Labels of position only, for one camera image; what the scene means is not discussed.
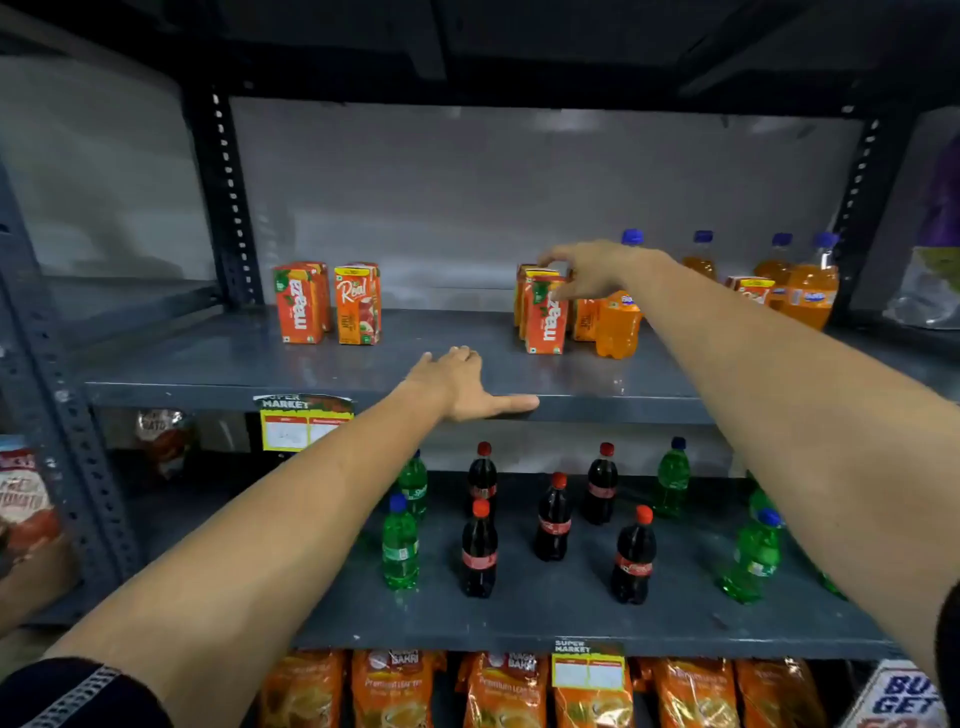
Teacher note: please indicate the person's left hand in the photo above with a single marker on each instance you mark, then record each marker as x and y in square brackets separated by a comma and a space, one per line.
[454, 390]

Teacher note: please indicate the person's right hand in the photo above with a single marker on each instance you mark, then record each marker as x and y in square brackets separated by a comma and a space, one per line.
[604, 266]

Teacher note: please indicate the person's right thumb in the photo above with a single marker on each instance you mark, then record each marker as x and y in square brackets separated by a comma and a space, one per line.
[581, 291]

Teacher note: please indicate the person's left thumb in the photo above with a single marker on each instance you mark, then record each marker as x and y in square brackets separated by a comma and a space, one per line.
[514, 406]

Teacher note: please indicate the orange mango juice carton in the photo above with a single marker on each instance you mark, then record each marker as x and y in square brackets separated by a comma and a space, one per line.
[325, 292]
[545, 322]
[298, 307]
[521, 296]

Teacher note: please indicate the person's right forearm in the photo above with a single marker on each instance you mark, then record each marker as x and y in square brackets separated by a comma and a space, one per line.
[787, 405]

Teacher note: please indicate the person's left forearm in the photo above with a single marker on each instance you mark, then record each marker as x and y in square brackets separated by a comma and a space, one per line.
[285, 540]

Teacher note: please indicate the orange soda bottle blue cap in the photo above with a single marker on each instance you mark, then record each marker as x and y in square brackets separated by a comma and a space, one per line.
[701, 262]
[811, 296]
[775, 268]
[619, 330]

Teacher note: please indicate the cola bottle red cap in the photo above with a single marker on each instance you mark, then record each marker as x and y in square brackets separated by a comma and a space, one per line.
[482, 480]
[634, 562]
[480, 555]
[601, 487]
[553, 525]

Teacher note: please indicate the green soda bottle blue cap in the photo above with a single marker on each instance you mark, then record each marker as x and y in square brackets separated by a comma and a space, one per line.
[400, 547]
[754, 559]
[414, 484]
[673, 480]

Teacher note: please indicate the orange mixed fruit juice carton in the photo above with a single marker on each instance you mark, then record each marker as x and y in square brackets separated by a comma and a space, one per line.
[376, 300]
[352, 307]

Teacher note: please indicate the yellow shelf price label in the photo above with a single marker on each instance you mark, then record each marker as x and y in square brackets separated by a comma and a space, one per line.
[589, 670]
[304, 427]

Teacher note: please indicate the grey metal shelving rack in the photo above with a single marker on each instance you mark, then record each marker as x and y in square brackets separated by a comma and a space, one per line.
[225, 360]

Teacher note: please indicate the row of orange snack packets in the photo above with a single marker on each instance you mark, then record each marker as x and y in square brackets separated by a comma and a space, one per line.
[394, 694]

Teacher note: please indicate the clear plastic bag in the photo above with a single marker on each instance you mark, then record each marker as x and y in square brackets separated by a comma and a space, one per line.
[926, 289]

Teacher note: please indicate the red and white food packet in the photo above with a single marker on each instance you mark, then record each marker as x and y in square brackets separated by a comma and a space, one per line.
[161, 439]
[22, 502]

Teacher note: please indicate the white sign blue letters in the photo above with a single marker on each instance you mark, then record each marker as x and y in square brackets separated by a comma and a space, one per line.
[896, 701]

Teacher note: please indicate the black right sleeve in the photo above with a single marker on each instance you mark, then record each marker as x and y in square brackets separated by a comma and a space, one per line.
[949, 660]

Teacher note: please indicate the black sleeve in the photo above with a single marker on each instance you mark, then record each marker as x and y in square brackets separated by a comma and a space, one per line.
[949, 660]
[67, 697]

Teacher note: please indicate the black left sleeve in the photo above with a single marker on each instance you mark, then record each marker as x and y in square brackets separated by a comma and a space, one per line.
[67, 697]

